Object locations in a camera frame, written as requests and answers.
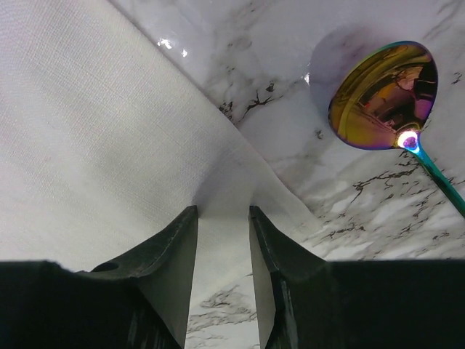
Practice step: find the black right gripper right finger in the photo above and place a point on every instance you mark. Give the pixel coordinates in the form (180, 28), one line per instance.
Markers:
(303, 301)

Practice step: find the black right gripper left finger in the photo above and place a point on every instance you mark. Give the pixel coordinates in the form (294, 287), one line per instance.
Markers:
(139, 299)

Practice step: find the cream cloth napkin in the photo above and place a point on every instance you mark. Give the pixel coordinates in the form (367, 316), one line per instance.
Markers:
(104, 141)

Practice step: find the iridescent rainbow spoon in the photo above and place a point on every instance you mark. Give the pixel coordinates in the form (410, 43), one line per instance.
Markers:
(384, 103)

